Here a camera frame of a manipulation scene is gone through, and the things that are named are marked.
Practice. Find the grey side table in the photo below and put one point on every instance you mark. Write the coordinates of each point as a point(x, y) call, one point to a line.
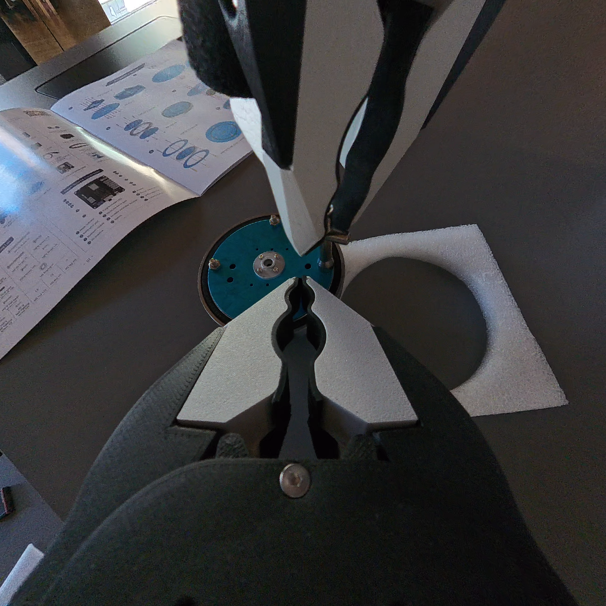
point(33, 497)

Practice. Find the small black red box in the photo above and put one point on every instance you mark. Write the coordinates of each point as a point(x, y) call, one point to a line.
point(5, 504)

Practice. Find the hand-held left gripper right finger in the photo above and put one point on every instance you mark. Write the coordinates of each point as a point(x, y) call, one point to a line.
point(364, 378)

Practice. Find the brown cardboard box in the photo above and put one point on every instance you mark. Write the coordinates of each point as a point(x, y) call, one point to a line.
point(47, 28)

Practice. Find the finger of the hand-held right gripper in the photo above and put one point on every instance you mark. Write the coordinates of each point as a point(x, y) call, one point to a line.
point(416, 109)
point(326, 94)

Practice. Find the white foam sheet with hole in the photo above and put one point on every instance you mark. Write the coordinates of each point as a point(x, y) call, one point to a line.
point(521, 341)

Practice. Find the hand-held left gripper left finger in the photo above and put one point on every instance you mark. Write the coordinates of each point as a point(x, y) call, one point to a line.
point(232, 378)

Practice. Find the teal round metal disc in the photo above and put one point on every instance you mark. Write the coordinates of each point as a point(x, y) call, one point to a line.
point(236, 284)

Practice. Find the white instruction booklet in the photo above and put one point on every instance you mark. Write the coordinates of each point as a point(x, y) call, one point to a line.
point(71, 236)

